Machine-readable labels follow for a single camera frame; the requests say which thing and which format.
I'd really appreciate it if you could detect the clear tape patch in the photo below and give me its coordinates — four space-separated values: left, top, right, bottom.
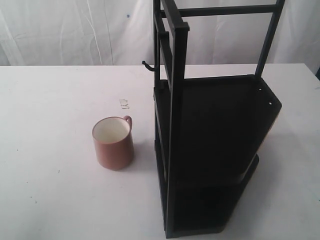
119 99 130 110

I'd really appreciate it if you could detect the pink ceramic mug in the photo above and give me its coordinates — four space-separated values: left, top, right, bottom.
92 115 134 171

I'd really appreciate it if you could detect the white backdrop curtain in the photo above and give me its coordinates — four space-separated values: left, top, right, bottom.
0 0 320 72

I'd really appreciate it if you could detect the black hook on rack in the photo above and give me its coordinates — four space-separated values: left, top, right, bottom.
141 60 159 72

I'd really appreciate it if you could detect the black two-tier shelf rack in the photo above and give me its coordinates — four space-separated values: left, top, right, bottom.
151 0 285 239

